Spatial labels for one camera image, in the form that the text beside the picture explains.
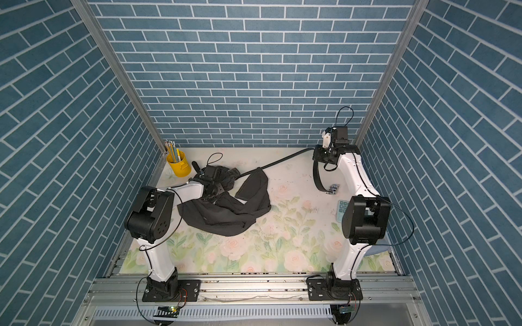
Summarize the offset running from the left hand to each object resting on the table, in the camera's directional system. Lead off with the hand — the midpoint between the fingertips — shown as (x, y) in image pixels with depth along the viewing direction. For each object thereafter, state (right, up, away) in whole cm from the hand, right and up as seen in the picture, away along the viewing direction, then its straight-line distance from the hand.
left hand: (222, 190), depth 102 cm
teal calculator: (+59, -7, -6) cm, 60 cm away
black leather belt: (+56, 0, 0) cm, 56 cm away
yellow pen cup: (-21, +11, 0) cm, 24 cm away
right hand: (+47, +18, -11) cm, 51 cm away
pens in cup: (-25, +20, 0) cm, 32 cm away
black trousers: (+7, -8, -14) cm, 18 cm away
